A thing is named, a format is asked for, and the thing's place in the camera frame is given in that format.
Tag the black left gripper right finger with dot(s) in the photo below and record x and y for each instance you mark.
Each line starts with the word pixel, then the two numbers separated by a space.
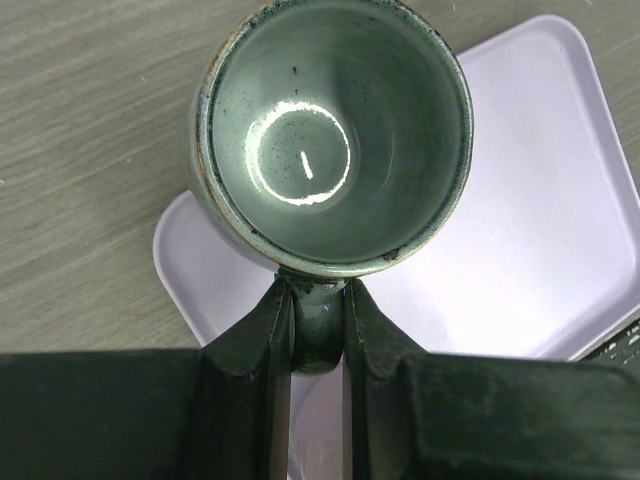
pixel 412 414

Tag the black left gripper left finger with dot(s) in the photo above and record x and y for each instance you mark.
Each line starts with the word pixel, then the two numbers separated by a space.
pixel 219 412

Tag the grey ceramic mug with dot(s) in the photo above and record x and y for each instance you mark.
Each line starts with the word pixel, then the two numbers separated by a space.
pixel 329 140

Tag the lavender plastic tray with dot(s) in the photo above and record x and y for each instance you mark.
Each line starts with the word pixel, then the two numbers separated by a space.
pixel 540 259

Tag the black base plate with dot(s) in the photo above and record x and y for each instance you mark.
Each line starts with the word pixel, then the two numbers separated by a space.
pixel 622 350

